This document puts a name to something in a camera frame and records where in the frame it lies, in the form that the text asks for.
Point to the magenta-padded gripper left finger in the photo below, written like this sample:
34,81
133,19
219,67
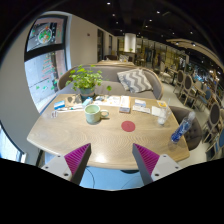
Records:
76,159

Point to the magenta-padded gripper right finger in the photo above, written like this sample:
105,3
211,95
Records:
148,160

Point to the clear blue-labelled drink bottle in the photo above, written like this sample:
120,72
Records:
181,130

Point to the flat round red coaster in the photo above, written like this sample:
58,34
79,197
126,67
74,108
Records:
128,126

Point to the clear plastic cup with straw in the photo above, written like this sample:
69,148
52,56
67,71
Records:
163,118

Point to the pale green mug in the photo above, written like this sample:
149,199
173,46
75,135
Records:
92,114

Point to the white paper napkin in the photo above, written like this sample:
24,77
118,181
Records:
155,111

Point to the white printed leaflet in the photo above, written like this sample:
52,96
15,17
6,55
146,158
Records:
141,109

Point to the blue and white box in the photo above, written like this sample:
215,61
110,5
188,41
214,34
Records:
59,105

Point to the yellow card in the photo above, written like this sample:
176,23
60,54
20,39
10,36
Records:
162,104

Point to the white and blue packet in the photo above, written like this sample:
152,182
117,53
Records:
140,102

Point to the small light blue carton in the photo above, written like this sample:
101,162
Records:
87,101

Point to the brown card with heart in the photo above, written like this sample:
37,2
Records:
71,100

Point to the white tissue box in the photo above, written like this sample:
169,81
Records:
125,104

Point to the illustrated paper leaflet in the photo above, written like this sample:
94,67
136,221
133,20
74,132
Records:
110,101

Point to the grey upholstered sofa bench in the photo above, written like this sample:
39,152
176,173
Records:
111,89

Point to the group of dining chairs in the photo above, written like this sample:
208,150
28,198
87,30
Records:
213,115

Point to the grey chevron cushion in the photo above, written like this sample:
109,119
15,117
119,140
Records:
135,81

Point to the green potted plant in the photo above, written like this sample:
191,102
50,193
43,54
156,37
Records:
85,79

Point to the round-motif window poster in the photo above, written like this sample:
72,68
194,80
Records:
45,35

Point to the group of ceiling lights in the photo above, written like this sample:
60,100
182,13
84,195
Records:
157,12

